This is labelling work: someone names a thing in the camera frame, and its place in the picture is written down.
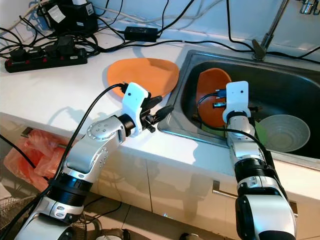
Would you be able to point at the stainless steel sink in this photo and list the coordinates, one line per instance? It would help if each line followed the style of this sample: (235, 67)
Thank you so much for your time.
(290, 85)

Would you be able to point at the flat black power adapter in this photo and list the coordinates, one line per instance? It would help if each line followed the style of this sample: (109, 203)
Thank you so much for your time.
(140, 34)

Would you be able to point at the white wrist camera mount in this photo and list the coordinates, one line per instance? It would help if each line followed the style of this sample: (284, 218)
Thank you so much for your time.
(135, 100)
(237, 95)

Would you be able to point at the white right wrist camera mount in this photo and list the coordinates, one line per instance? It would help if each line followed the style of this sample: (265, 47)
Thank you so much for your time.
(237, 95)

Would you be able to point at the chrome faucet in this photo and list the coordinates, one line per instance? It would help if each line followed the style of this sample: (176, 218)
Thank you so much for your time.
(270, 32)

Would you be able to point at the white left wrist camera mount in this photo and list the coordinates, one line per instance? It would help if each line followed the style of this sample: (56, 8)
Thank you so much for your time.
(135, 100)

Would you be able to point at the black power strip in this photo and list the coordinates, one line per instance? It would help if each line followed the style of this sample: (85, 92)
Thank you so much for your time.
(45, 61)

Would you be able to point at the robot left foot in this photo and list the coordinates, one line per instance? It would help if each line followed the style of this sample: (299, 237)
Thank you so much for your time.
(112, 235)

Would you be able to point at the green plastic plate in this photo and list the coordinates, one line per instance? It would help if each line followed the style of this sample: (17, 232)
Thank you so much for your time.
(262, 134)

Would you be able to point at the red plastic bag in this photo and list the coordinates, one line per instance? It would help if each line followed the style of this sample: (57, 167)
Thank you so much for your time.
(25, 167)

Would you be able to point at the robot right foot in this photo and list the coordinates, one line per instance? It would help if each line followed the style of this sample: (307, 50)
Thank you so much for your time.
(190, 237)

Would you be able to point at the black charger box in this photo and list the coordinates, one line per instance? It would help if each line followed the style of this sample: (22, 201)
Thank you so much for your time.
(72, 20)

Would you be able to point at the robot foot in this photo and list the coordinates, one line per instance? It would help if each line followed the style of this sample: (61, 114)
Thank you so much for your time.
(190, 237)
(112, 235)

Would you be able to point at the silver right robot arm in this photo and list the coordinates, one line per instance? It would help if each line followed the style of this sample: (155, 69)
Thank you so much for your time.
(255, 165)

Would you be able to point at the grey ribbed bowl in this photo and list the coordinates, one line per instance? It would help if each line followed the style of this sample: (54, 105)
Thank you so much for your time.
(285, 132)

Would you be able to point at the black plug adapter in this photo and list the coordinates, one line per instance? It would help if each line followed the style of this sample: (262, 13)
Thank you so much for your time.
(65, 45)

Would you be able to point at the orange plastic bowl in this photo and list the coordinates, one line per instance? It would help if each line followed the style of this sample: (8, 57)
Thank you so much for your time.
(209, 82)

